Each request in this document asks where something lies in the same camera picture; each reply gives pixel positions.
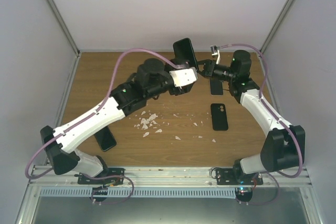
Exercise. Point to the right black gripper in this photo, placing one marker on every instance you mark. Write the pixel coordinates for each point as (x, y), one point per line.
(208, 68)

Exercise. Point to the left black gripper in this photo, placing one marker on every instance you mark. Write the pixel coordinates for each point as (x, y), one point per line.
(184, 89)

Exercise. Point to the black smartphone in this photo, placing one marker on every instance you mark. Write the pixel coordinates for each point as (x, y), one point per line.
(216, 87)

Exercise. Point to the black phone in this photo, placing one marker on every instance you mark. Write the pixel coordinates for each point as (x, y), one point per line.
(105, 139)
(183, 50)

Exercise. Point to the black phone case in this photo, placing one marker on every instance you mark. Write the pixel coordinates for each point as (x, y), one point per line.
(219, 117)

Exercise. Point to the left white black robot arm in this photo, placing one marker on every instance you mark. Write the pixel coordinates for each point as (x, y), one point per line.
(152, 78)

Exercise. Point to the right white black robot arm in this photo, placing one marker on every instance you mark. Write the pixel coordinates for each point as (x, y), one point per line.
(283, 149)

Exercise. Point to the white debris pile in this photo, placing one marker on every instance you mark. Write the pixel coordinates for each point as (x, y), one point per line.
(183, 121)

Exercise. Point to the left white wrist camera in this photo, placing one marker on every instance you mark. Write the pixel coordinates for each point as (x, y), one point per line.
(184, 77)

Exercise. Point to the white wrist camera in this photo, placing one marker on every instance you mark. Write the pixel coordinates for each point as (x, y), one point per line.
(184, 77)
(215, 52)

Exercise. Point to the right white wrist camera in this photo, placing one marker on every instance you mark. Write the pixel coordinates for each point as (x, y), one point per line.
(215, 52)

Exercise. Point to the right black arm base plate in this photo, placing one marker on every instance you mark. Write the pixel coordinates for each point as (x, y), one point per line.
(231, 176)

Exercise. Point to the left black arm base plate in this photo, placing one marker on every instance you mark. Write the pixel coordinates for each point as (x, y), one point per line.
(111, 177)

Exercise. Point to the right aluminium frame post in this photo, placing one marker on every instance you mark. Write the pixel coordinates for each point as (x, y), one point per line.
(279, 20)

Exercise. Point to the aluminium frame post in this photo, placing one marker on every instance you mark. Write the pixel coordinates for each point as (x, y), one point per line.
(279, 20)
(55, 11)

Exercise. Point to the aluminium front rail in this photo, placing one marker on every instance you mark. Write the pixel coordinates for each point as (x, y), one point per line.
(143, 176)

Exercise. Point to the slotted grey cable duct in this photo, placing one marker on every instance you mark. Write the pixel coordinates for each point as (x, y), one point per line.
(143, 192)

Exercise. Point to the left aluminium frame post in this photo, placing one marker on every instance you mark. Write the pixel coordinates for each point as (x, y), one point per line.
(55, 11)

